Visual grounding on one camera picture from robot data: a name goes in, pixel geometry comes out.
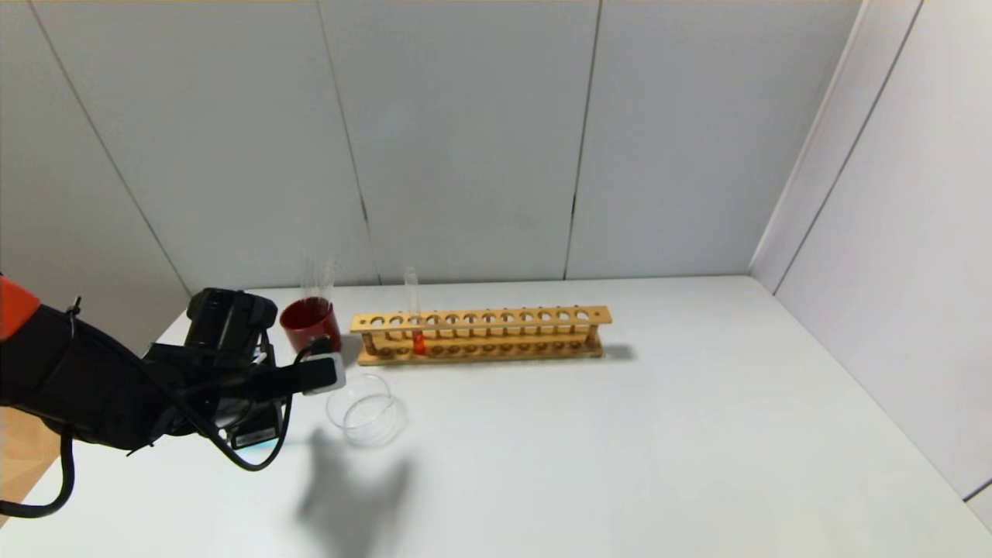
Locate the test tube with red pigment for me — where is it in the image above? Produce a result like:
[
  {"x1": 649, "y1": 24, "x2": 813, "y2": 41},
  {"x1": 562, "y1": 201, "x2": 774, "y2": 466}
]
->
[{"x1": 403, "y1": 267, "x2": 427, "y2": 357}]

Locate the wooden test tube rack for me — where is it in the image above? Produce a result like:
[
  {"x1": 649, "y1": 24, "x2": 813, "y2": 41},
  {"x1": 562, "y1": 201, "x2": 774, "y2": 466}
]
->
[{"x1": 350, "y1": 305, "x2": 613, "y2": 366}]

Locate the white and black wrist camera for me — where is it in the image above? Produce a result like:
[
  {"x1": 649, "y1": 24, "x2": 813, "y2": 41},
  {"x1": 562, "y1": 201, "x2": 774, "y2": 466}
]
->
[{"x1": 298, "y1": 353, "x2": 347, "y2": 396}]

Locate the thin black camera cable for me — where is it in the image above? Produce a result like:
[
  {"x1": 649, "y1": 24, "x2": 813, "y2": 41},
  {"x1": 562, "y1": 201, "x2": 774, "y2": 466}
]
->
[{"x1": 178, "y1": 341, "x2": 334, "y2": 472}]

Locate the dark red cup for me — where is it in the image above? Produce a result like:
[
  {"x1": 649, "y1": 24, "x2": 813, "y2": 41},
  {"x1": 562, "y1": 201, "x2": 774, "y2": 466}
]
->
[{"x1": 281, "y1": 298, "x2": 343, "y2": 359}]

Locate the clear glass dish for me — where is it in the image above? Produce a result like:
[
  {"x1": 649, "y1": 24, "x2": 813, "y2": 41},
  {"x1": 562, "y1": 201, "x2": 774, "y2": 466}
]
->
[{"x1": 326, "y1": 374, "x2": 407, "y2": 448}]

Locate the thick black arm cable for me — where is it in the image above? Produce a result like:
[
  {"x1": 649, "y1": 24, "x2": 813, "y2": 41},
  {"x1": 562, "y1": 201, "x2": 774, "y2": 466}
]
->
[{"x1": 0, "y1": 430, "x2": 76, "y2": 518}]

